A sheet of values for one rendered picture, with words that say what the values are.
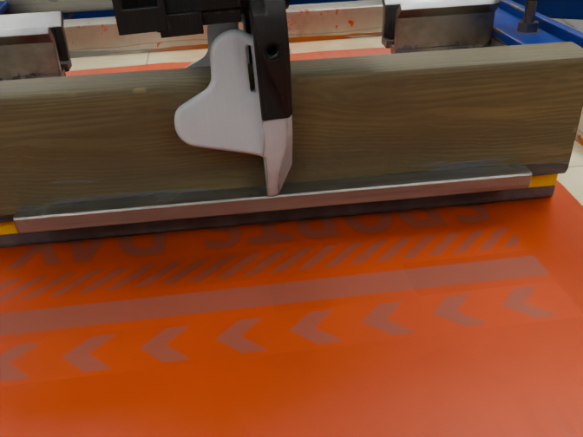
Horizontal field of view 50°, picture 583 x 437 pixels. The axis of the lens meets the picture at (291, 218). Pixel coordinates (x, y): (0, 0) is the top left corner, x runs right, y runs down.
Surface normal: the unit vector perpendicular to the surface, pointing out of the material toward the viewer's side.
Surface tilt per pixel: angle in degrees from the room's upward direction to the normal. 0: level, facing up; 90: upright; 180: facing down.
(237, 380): 0
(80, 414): 0
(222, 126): 83
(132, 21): 91
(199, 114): 83
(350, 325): 0
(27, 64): 90
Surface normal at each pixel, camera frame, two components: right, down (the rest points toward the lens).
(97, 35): 0.14, 0.50
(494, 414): -0.04, -0.86
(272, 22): 0.12, 0.30
